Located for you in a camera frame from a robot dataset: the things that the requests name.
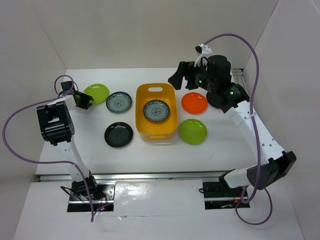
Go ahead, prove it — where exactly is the yellow plastic bin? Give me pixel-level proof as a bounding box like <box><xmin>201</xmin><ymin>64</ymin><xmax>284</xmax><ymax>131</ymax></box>
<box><xmin>135</xmin><ymin>83</ymin><xmax>178</xmax><ymax>141</ymax></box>

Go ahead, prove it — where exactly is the black plate right side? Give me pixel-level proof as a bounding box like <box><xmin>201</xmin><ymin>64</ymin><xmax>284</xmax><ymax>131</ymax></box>
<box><xmin>206</xmin><ymin>92</ymin><xmax>225</xmax><ymax>109</ymax></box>

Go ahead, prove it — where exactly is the green plate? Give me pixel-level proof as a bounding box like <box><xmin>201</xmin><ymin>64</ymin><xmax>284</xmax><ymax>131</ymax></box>
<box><xmin>178</xmin><ymin>118</ymin><xmax>208</xmax><ymax>145</ymax></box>
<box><xmin>84</xmin><ymin>83</ymin><xmax>110</xmax><ymax>105</ymax></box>

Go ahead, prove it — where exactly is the blue patterned plate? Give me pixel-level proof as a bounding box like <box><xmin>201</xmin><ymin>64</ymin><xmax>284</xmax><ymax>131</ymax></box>
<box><xmin>106</xmin><ymin>91</ymin><xmax>133</xmax><ymax>114</ymax></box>
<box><xmin>142</xmin><ymin>99</ymin><xmax>171</xmax><ymax>123</ymax></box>

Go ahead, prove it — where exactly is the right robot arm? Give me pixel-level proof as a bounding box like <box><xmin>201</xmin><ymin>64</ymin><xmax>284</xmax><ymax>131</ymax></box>
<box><xmin>168</xmin><ymin>55</ymin><xmax>297</xmax><ymax>196</ymax></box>

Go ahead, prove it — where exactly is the black plate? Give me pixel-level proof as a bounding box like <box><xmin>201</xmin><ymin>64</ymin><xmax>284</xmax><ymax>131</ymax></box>
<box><xmin>104</xmin><ymin>122</ymin><xmax>134</xmax><ymax>148</ymax></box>
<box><xmin>206</xmin><ymin>92</ymin><xmax>225</xmax><ymax>109</ymax></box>

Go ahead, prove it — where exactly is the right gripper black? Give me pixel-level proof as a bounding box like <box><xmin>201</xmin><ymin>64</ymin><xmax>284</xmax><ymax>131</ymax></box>
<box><xmin>167</xmin><ymin>59</ymin><xmax>216</xmax><ymax>93</ymax></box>

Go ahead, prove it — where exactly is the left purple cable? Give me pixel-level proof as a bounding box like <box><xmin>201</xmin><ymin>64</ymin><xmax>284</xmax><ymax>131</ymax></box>
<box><xmin>1</xmin><ymin>74</ymin><xmax>95</xmax><ymax>223</ymax></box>

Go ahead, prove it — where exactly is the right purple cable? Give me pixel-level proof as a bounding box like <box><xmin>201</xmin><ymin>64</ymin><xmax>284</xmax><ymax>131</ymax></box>
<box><xmin>203</xmin><ymin>33</ymin><xmax>273</xmax><ymax>226</ymax></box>

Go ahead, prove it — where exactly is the aluminium side rail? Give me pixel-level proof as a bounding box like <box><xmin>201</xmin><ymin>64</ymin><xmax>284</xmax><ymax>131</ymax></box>
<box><xmin>231</xmin><ymin>68</ymin><xmax>250</xmax><ymax>94</ymax></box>

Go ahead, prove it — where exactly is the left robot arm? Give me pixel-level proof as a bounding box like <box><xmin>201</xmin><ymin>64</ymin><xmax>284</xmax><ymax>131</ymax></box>
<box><xmin>36</xmin><ymin>80</ymin><xmax>99</xmax><ymax>200</ymax></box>

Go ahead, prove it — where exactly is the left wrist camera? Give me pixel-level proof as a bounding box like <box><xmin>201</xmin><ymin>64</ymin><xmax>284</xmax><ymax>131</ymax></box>
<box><xmin>60</xmin><ymin>81</ymin><xmax>74</xmax><ymax>92</ymax></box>

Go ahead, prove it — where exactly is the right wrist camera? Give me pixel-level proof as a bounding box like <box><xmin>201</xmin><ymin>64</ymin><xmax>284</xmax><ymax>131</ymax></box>
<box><xmin>194</xmin><ymin>43</ymin><xmax>213</xmax><ymax>67</ymax></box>

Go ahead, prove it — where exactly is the aluminium front rail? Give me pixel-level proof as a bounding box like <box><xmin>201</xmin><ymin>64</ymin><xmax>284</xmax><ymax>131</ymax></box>
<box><xmin>37</xmin><ymin>170</ymin><xmax>226</xmax><ymax>182</ymax></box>

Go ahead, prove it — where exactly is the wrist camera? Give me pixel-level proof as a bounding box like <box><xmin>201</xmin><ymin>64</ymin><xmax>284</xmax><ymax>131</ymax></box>
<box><xmin>60</xmin><ymin>81</ymin><xmax>74</xmax><ymax>92</ymax></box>
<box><xmin>194</xmin><ymin>43</ymin><xmax>213</xmax><ymax>67</ymax></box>

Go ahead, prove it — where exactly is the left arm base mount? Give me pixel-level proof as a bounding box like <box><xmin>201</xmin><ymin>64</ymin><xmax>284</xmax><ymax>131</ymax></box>
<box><xmin>60</xmin><ymin>182</ymin><xmax>116</xmax><ymax>213</ymax></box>

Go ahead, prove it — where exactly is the black plate left side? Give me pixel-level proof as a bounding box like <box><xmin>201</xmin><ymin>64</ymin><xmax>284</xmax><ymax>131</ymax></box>
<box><xmin>104</xmin><ymin>122</ymin><xmax>134</xmax><ymax>148</ymax></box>

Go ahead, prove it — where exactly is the purple cable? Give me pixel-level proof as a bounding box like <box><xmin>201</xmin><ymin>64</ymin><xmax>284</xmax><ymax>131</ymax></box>
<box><xmin>1</xmin><ymin>74</ymin><xmax>95</xmax><ymax>223</ymax></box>
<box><xmin>203</xmin><ymin>33</ymin><xmax>273</xmax><ymax>226</ymax></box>

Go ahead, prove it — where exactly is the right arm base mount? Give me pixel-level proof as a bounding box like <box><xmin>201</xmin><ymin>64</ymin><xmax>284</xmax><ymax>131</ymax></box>
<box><xmin>198</xmin><ymin>177</ymin><xmax>250</xmax><ymax>210</ymax></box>

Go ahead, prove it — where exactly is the orange plate far left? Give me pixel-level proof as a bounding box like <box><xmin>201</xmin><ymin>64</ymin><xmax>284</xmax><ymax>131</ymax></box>
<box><xmin>181</xmin><ymin>92</ymin><xmax>208</xmax><ymax>115</ymax></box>

